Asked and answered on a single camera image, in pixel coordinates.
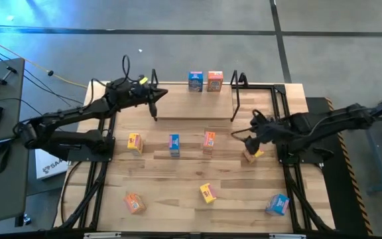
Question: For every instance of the yellow Corn Pops cereal box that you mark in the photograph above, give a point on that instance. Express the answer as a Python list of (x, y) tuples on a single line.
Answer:
[(134, 142), (207, 193), (259, 153)]

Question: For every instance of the yellow tag on gripper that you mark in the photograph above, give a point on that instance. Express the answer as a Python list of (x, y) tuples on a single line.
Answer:
[(143, 80)]

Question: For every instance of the blue metal stand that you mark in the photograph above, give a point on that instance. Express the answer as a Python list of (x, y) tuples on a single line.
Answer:
[(375, 156)]

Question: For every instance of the small black floor plug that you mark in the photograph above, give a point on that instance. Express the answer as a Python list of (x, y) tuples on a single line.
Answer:
[(50, 73)]

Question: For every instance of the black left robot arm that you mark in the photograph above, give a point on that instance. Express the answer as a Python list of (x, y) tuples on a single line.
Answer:
[(65, 114)]

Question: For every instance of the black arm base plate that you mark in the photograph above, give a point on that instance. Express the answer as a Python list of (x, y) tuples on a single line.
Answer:
[(312, 160), (78, 156)]

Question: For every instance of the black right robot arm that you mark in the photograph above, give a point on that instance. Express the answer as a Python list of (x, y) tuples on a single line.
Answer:
[(337, 119)]

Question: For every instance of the blue cereal box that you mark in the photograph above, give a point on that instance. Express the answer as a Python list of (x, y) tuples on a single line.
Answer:
[(195, 83), (174, 143), (278, 204)]

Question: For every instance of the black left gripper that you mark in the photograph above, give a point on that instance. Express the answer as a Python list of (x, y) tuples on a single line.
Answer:
[(139, 93)]

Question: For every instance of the orange cereal box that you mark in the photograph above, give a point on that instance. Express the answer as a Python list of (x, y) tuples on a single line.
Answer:
[(215, 83), (209, 141), (134, 203)]

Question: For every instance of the silver metal bracket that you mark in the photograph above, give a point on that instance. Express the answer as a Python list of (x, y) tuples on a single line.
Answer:
[(101, 235), (287, 236)]

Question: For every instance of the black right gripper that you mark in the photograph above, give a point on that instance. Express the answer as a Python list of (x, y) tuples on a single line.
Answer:
[(264, 131)]

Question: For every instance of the desk caster wheel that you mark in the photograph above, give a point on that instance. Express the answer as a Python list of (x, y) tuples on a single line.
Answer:
[(25, 219)]

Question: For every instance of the white printed cardboard box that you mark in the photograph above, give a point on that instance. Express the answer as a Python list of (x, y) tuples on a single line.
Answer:
[(50, 166)]

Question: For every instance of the black mat with hazard stripe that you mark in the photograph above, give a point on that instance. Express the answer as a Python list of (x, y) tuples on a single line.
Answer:
[(337, 199)]

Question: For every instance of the black aluminium rig frame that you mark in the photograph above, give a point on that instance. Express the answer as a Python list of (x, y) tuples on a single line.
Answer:
[(293, 196)]

